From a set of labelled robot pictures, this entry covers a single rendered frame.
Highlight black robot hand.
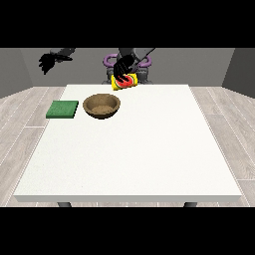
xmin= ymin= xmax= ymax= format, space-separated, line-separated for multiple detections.
xmin=113 ymin=54 xmax=139 ymax=84
xmin=38 ymin=53 xmax=74 ymax=76

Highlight yellow cup with melon print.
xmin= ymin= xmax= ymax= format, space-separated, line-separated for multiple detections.
xmin=111 ymin=73 xmax=139 ymax=92

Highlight brown wooden bowl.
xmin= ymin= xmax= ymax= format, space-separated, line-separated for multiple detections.
xmin=82 ymin=93 xmax=122 ymax=121

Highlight green square pad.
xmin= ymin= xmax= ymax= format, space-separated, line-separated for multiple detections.
xmin=45 ymin=100 xmax=80 ymax=120

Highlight grey robot trunk purple rings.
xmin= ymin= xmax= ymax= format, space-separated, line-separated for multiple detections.
xmin=102 ymin=48 xmax=154 ymax=86

